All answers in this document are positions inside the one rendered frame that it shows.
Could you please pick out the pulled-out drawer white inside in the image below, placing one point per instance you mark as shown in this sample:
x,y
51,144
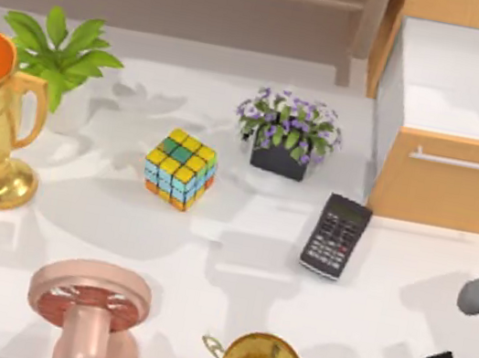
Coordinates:
x,y
461,79

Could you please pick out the pale wooden drawer front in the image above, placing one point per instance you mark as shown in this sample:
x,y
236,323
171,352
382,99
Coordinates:
x,y
449,197

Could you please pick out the purple flowers in black pot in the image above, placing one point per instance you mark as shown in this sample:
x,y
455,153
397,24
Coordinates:
x,y
287,132

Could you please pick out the wooden cabinet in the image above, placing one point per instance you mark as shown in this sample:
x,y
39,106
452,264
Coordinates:
x,y
459,9

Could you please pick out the green plant in white pot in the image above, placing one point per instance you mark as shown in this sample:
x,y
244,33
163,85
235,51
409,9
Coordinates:
x,y
63,60

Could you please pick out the black calculator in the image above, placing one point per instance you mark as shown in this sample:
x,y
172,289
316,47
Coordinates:
x,y
335,235

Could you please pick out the wooden open shelf unit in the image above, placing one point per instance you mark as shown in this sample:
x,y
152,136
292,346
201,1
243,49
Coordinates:
x,y
168,4

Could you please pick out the multicoloured puzzle cube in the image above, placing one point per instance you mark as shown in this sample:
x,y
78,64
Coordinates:
x,y
181,169

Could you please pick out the pink dumbbell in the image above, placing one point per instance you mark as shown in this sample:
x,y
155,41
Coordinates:
x,y
88,301

